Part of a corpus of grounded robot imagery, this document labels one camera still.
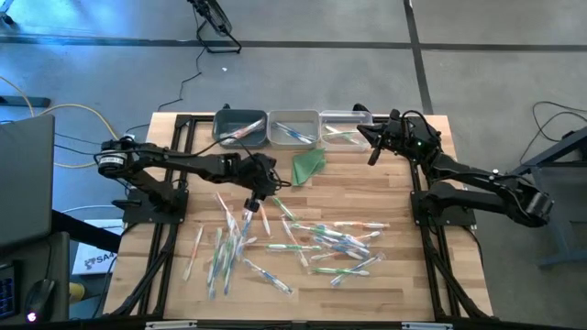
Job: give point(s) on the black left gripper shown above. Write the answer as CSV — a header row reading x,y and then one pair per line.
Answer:
x,y
257,174

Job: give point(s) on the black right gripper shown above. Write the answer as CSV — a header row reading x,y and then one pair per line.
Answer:
x,y
406,135

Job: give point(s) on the orange toothbrush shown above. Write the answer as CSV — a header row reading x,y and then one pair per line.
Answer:
x,y
293,239
225,212
243,129
193,253
362,225
371,235
326,256
234,228
265,222

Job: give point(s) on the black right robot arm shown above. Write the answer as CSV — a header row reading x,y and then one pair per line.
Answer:
x,y
477,176

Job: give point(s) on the small black rounded object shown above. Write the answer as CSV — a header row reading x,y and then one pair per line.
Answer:
x,y
361,108

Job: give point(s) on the clear plastic bin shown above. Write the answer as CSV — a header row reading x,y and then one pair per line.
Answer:
x,y
337,118

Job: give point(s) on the green cloth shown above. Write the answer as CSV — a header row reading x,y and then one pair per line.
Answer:
x,y
306,167

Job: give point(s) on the light grey plastic bin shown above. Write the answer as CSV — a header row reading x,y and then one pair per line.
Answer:
x,y
293,118

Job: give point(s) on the dark grey plastic bin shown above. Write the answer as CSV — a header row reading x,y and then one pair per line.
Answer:
x,y
229,120

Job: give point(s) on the white power adapter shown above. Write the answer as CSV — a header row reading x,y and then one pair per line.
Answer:
x,y
128,136

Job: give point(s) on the black diagonal strut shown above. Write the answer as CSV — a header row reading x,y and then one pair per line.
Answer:
x,y
87,231

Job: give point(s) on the white printed cardboard box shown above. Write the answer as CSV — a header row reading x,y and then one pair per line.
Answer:
x,y
94,263

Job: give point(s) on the yellow object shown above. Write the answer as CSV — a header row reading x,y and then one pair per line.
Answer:
x,y
77,292

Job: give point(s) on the dark side desk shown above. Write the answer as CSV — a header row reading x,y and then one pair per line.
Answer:
x,y
50,256

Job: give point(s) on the grey computer monitor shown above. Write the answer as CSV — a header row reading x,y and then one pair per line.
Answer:
x,y
25,183

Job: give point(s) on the black computer mouse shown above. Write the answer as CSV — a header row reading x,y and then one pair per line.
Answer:
x,y
40,298

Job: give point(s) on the black flat bar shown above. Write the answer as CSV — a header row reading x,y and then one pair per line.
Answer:
x,y
25,102

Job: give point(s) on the backlit black keyboard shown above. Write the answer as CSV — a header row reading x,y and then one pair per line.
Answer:
x,y
8,293

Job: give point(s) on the white metal bracket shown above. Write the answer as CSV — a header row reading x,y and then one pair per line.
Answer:
x,y
426,326
172,326

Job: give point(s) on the grey steel table frame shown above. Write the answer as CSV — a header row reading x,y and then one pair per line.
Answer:
x,y
561,238

